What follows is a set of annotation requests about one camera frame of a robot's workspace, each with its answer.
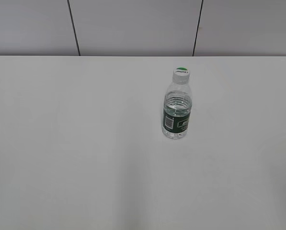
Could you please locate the white green bottle cap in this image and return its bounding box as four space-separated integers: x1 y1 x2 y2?
172 67 190 85

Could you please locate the clear Cestbon water bottle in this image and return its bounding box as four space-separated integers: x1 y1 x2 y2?
161 81 193 139

